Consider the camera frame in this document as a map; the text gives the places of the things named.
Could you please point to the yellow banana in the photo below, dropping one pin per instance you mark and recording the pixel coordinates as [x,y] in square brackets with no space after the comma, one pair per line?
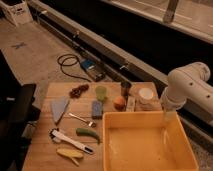
[71,154]

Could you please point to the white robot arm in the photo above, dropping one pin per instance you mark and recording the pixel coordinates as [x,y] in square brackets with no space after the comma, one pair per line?
[188,82]

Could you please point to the green plastic cup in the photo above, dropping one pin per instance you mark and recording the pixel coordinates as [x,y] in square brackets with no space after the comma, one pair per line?
[100,93]

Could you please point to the blue and grey device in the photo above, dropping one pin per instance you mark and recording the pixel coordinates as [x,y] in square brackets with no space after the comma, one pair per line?
[93,70]

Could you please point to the orange fruit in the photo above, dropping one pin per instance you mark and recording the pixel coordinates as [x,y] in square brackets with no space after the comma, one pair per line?
[119,103]

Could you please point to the blue sponge block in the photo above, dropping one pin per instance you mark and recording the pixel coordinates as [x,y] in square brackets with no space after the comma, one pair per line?
[97,110]

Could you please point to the small beige box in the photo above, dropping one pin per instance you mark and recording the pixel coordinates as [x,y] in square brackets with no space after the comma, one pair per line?
[130,105]

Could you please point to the dark grape bunch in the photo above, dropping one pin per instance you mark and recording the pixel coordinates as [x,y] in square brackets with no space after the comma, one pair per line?
[76,92]

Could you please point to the grey triangular cloth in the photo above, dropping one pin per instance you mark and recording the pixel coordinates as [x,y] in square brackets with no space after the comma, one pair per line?
[58,107]

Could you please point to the green chili pepper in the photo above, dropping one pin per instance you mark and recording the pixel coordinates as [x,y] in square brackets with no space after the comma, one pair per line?
[87,132]

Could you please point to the yellow plastic bin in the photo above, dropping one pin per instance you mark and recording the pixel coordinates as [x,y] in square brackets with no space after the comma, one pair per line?
[146,141]

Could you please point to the black chair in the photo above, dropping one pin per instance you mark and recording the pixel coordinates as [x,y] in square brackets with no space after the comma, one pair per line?
[16,109]

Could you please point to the white cardboard box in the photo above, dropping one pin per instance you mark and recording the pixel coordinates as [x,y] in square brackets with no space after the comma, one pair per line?
[17,14]

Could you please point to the white handled kitchen tool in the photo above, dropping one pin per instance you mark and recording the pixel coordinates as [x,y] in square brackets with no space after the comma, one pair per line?
[57,134]

